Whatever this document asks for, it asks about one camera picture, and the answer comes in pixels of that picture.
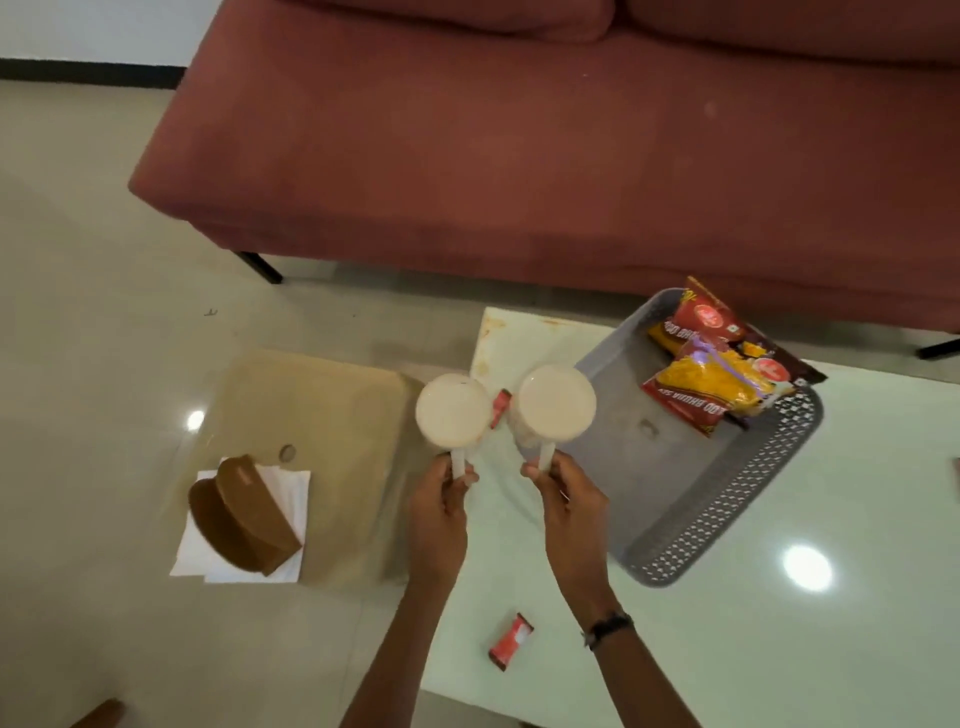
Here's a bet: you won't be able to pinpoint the person's right hand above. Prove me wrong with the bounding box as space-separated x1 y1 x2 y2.
521 450 615 605

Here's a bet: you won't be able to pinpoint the person's left hand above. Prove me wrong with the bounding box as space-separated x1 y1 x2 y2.
405 453 480 582

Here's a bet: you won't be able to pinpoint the white cup with handle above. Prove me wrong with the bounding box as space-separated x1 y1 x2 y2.
507 363 599 474
414 372 493 481

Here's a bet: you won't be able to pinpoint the person's left forearm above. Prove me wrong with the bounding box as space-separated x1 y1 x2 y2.
339 571 468 728

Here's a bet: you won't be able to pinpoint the person's right forearm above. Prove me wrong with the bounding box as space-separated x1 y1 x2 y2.
576 588 704 728

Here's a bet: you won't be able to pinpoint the grey perforated plastic tray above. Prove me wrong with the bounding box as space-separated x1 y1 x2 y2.
570 288 825 589

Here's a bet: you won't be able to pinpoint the tan tray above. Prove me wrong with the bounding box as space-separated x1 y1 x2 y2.
189 347 425 588

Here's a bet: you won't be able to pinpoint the black wristband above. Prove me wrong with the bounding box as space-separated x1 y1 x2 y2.
582 611 636 651

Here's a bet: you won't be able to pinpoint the white paper napkins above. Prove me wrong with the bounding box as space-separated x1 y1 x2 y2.
169 457 313 586

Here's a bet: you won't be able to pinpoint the yellow and red snack packet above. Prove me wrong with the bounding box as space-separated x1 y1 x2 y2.
640 333 798 438

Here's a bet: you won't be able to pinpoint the brown napkin holder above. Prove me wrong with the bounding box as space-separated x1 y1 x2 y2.
187 453 304 578

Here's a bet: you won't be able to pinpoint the dark brown snack packet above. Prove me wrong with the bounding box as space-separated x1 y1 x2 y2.
738 325 829 388

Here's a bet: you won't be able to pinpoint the red fabric sofa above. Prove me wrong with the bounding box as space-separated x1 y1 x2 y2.
127 0 960 335

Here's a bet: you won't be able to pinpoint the person's foot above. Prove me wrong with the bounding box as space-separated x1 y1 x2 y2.
70 698 128 728

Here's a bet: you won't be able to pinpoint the red sofa back cushion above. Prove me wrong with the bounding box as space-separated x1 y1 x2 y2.
621 0 960 67
296 0 618 45

